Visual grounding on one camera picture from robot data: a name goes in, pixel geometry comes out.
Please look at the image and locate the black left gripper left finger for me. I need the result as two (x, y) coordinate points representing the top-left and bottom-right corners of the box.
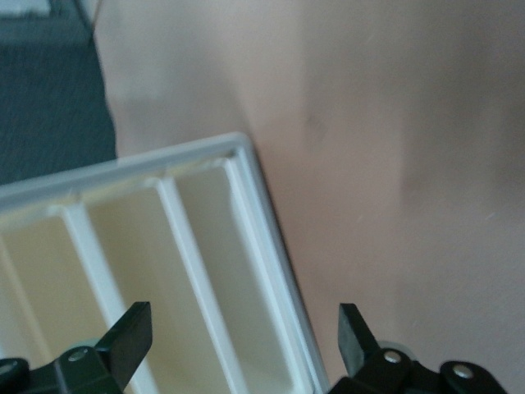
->
(0, 301), (153, 394)

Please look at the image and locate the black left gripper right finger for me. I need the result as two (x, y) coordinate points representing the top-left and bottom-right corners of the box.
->
(327, 302), (509, 394)

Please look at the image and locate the white plastic drawer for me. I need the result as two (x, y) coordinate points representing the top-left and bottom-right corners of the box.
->
(0, 131), (332, 394)

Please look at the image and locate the brown table cover sheet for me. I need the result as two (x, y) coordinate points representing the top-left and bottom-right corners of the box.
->
(93, 0), (525, 394)

